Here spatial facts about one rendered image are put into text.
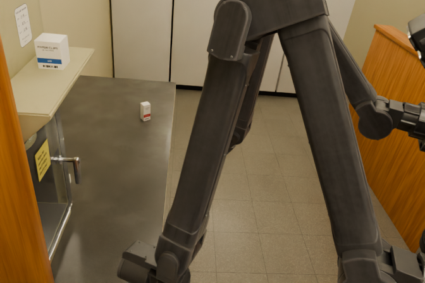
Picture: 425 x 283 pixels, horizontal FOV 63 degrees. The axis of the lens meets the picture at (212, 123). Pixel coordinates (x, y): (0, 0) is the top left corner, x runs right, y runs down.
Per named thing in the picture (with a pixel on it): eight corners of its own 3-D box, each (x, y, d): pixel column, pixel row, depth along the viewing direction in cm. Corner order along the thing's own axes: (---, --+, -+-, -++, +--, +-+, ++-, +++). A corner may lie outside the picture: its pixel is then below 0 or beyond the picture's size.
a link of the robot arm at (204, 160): (259, 6, 39) (277, 11, 49) (213, -7, 40) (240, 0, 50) (176, 290, 54) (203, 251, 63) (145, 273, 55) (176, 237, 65)
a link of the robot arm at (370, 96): (296, -32, 75) (305, -36, 83) (248, 6, 83) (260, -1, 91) (400, 132, 82) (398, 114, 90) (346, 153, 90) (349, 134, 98)
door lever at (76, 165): (64, 179, 101) (62, 185, 99) (61, 153, 96) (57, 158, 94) (83, 180, 102) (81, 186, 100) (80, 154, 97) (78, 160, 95)
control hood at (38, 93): (-10, 159, 62) (-24, 110, 57) (52, 81, 89) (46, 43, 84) (57, 163, 63) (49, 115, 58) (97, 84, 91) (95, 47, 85)
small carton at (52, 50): (38, 68, 72) (33, 40, 69) (47, 59, 77) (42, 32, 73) (62, 70, 73) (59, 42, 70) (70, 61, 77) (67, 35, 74)
